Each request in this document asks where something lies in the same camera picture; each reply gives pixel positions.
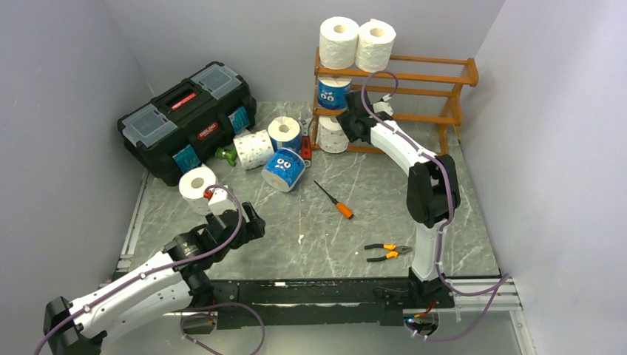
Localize white roll with red print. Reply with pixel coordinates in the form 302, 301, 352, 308
317, 116, 349, 154

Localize white dotted wrapped roll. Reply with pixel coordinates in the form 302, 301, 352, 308
233, 130, 274, 170

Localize orange black pliers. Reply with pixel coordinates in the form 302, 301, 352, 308
364, 243, 413, 263

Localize blue wrapped roll upright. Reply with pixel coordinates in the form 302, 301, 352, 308
267, 116, 302, 154

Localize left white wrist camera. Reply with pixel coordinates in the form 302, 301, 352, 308
203, 189, 237, 216

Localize orange wooden shelf rack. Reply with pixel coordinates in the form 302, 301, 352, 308
311, 47, 481, 160

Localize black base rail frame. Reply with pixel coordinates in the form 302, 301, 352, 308
184, 276, 455, 330

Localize blue paper roll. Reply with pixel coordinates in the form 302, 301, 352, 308
317, 75, 352, 110

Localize red adjustable wrench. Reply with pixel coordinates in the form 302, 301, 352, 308
298, 118, 312, 168

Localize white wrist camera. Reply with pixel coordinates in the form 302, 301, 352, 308
203, 189, 237, 216
373, 94, 394, 117

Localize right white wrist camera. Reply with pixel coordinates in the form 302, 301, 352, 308
373, 94, 394, 117

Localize black orange screwdriver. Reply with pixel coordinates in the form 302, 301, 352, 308
314, 180, 355, 220

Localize green small object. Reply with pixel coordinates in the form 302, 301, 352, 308
215, 147, 238, 167

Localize white paper towel roll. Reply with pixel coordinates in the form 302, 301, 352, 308
178, 165, 219, 216
355, 18, 396, 72
319, 16, 359, 70

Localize blue monster-face wrapped roll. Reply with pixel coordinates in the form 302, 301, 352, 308
261, 148, 305, 192

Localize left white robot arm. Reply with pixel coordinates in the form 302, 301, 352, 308
35, 202, 266, 354

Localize black plastic toolbox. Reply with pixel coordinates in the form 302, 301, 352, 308
117, 61, 257, 186

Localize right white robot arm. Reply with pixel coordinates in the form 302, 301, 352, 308
337, 91, 460, 307

